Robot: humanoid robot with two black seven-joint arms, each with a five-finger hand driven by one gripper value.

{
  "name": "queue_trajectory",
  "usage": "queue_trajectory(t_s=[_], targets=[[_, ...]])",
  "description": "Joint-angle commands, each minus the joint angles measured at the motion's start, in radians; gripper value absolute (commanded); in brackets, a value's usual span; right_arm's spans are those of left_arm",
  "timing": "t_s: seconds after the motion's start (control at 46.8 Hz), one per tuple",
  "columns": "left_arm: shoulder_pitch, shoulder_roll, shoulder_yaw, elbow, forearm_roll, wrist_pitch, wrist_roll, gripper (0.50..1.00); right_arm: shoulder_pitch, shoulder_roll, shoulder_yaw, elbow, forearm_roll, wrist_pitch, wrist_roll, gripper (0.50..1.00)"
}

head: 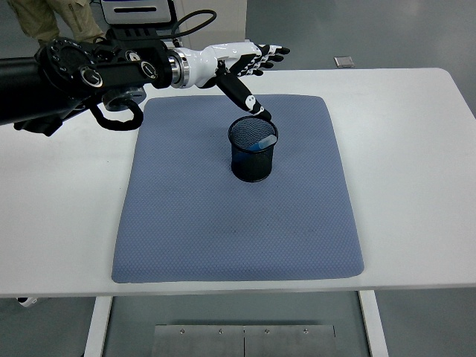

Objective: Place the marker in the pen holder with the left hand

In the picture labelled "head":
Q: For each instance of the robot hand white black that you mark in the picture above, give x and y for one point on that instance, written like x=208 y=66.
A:
x=208 y=61

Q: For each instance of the blue marker pen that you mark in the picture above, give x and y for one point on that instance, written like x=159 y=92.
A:
x=264 y=142

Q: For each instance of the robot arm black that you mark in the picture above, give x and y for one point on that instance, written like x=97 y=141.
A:
x=56 y=85

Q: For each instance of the black mesh pen holder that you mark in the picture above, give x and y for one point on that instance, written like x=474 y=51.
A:
x=253 y=167

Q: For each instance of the white cabinet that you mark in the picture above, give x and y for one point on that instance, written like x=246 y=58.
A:
x=227 y=18

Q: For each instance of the white appliance with dark slot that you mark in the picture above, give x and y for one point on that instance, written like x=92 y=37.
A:
x=134 y=16

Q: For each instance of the grey floor socket cover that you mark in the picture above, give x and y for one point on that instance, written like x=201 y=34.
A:
x=343 y=61

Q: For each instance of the blue-grey textured mat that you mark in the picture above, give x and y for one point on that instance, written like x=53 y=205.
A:
x=223 y=230

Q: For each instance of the person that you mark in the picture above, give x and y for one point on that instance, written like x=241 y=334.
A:
x=37 y=18

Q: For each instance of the white table leg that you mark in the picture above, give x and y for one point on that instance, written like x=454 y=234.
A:
x=373 y=327
x=97 y=327

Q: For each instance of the small white black object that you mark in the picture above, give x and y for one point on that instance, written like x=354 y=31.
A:
x=26 y=301

